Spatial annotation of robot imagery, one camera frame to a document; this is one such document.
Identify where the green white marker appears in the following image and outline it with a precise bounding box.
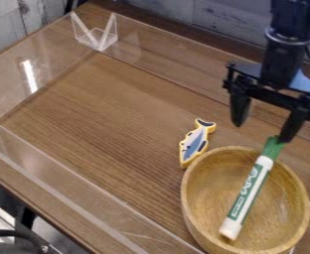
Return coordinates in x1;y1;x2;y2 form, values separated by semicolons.
219;136;284;240

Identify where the yellow blue fish toy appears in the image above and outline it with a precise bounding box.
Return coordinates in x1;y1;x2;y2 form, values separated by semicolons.
179;118;217;169

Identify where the clear acrylic front wall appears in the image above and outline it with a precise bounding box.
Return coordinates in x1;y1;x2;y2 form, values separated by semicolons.
0;125;203;254

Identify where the brown wooden bowl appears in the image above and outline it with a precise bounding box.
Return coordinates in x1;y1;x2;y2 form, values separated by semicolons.
181;146;310;254

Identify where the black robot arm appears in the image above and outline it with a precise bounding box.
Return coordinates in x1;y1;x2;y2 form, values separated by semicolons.
223;0;310;143

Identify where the black cable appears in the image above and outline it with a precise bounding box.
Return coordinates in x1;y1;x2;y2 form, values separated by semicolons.
0;227;53;254

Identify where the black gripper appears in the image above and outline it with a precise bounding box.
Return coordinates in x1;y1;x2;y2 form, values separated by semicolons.
223;28;310;143

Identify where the clear acrylic corner bracket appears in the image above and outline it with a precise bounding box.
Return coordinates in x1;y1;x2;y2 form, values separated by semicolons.
71;12;118;52

